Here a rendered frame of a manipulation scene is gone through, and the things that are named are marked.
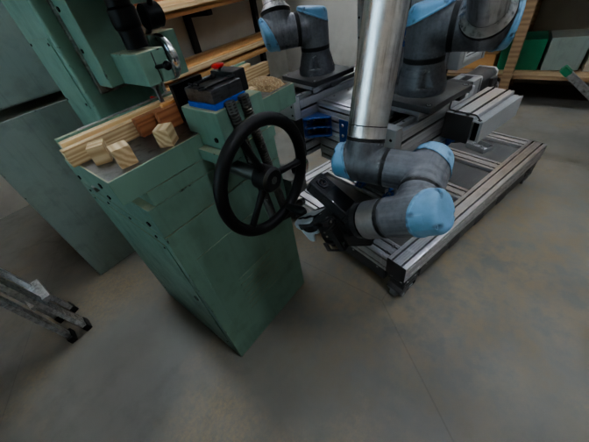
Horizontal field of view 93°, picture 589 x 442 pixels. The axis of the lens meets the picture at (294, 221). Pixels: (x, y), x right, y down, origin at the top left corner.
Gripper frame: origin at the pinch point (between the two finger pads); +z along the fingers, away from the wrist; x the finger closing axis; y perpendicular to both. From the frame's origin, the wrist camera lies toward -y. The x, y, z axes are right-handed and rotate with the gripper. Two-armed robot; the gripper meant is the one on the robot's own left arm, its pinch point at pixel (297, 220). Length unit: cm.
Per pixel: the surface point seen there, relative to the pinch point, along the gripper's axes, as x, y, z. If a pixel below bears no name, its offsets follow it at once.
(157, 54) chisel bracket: 0, -49, 12
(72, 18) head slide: -8, -64, 20
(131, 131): -12.6, -39.1, 22.7
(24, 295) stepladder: -62, -19, 102
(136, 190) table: -22.9, -26.0, 12.3
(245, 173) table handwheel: -3.0, -16.5, 3.4
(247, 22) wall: 258, -146, 237
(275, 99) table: 24.0, -28.3, 11.0
